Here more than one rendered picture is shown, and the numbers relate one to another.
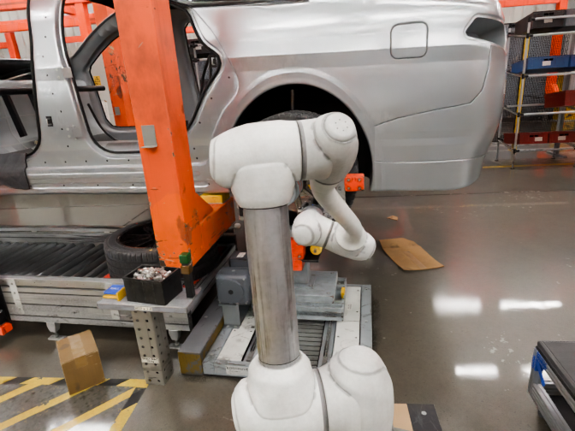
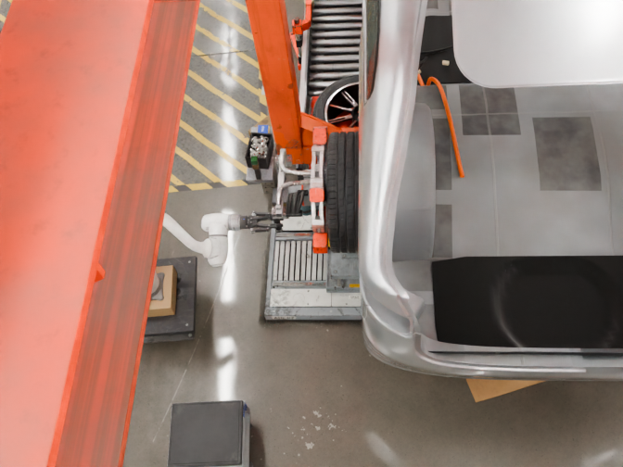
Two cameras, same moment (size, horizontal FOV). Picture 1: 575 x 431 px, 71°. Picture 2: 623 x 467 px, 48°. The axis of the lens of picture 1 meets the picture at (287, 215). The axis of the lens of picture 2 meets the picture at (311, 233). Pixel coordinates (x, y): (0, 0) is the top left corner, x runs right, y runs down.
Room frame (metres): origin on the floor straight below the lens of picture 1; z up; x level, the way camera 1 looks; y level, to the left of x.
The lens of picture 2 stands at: (1.76, -2.11, 4.03)
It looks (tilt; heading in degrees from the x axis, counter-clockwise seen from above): 60 degrees down; 88
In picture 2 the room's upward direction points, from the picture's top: 9 degrees counter-clockwise
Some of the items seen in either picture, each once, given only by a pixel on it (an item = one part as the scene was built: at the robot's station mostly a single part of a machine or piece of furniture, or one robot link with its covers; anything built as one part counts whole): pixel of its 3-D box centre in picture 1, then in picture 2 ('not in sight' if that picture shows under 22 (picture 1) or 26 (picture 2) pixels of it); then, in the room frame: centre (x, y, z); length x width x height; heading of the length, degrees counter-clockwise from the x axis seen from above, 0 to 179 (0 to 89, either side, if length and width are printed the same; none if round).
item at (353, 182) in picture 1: (354, 182); (320, 243); (1.85, -0.33, 0.85); 0.09 x 0.08 x 0.07; 78
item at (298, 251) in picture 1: (294, 249); not in sight; (1.94, -0.03, 0.48); 0.16 x 0.12 x 0.17; 168
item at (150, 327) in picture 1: (152, 340); (266, 170); (1.61, 0.67, 0.21); 0.10 x 0.10 x 0.42; 78
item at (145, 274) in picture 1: (153, 282); (260, 150); (1.60, 0.61, 0.51); 0.20 x 0.14 x 0.13; 71
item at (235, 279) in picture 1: (243, 284); not in sight; (2.03, 0.27, 0.26); 0.42 x 0.18 x 0.35; 168
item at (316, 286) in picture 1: (299, 266); (354, 239); (2.07, -0.05, 0.32); 0.40 x 0.30 x 0.28; 78
